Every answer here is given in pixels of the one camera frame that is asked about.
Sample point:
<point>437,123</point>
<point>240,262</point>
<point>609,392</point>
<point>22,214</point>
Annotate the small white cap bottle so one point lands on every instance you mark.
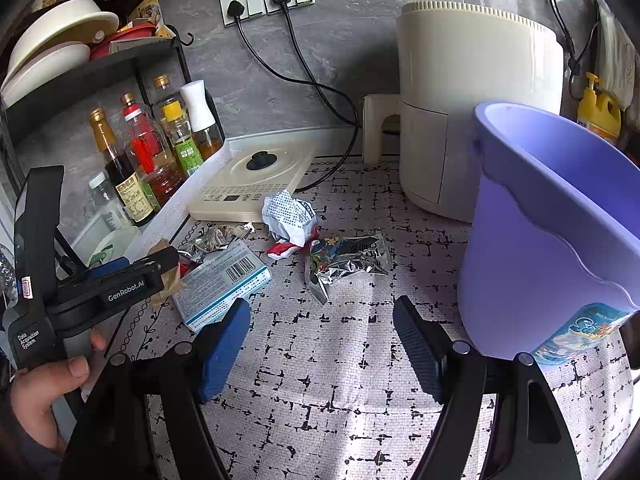
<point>105,200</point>

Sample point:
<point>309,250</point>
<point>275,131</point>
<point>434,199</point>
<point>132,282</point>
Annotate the yellow snack packet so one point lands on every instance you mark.
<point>150,12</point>

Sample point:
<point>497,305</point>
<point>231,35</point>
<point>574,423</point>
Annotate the brown paper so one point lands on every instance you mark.
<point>167,280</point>

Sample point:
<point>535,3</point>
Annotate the blue white carton box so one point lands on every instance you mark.
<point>220,280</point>

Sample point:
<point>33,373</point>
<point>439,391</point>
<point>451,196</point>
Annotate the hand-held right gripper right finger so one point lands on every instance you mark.
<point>417,350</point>

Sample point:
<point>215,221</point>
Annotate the white black patterned tablecloth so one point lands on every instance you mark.
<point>350,410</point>

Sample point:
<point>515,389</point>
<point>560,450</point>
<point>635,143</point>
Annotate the white top oil sprayer bottle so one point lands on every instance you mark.
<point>197,105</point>

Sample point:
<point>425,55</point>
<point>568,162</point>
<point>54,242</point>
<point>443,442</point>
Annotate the white plastic box green label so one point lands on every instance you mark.
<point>112,245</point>

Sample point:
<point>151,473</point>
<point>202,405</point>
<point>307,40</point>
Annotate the silver printed foil packet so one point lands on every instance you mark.
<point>350,260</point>

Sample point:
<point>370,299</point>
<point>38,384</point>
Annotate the yellow cap green label bottle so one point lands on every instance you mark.
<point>185,150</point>

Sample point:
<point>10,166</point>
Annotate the person's left hand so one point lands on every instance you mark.
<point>45,395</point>

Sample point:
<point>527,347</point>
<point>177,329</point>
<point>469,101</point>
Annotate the black metal dish rack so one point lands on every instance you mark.
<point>75,95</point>

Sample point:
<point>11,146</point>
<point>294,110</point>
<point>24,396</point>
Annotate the cream electric kettle base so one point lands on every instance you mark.
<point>280,180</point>

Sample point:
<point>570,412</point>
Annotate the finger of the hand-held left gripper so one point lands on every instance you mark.
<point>100,305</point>
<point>110,267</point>

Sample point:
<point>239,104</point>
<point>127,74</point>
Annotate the hanging white plastic bags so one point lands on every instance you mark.
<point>617,55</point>

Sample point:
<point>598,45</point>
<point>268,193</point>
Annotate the cream plate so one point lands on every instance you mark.
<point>45,70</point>

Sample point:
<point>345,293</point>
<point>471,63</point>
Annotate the gold cap clear bottle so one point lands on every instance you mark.
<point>165,97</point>

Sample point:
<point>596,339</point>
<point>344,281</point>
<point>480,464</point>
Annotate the purple plastic bucket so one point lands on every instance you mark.
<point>550,240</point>

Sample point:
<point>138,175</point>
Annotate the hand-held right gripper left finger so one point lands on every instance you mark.
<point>225,350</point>

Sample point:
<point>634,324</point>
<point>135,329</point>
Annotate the cream air fryer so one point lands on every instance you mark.
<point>475,110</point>

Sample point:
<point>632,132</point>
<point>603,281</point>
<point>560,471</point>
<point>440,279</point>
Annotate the red cap oil bottle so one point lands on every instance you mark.
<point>150,160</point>

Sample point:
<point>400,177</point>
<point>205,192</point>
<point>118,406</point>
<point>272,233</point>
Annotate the yellow detergent bottle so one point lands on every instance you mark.
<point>600,115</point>

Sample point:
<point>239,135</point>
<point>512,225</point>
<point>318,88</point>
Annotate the white blue dotted paper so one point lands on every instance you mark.
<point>290,215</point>

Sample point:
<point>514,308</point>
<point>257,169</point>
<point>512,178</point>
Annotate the silver wrapper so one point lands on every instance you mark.
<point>220,240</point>

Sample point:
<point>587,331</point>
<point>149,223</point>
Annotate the red plastic container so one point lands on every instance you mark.
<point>125,40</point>

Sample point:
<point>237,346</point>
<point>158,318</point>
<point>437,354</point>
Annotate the red wrapper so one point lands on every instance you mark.
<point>282,250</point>

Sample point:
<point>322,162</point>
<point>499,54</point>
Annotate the dark soy sauce bottle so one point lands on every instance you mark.
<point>122,180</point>

